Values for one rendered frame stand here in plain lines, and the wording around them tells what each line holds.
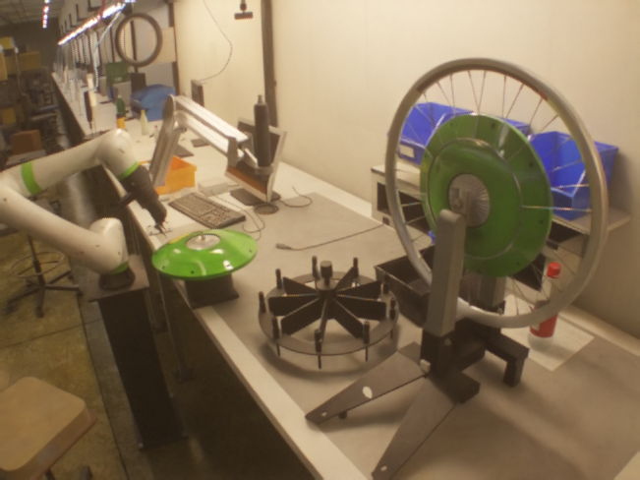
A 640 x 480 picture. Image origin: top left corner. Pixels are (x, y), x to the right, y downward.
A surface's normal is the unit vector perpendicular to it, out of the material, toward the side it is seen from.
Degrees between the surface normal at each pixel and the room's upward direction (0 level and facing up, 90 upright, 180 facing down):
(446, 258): 87
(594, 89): 90
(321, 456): 0
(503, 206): 88
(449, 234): 87
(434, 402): 18
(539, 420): 0
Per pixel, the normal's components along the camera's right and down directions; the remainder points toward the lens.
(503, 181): -0.67, 0.19
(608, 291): -0.84, 0.25
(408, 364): -0.27, -0.78
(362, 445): -0.03, -0.90
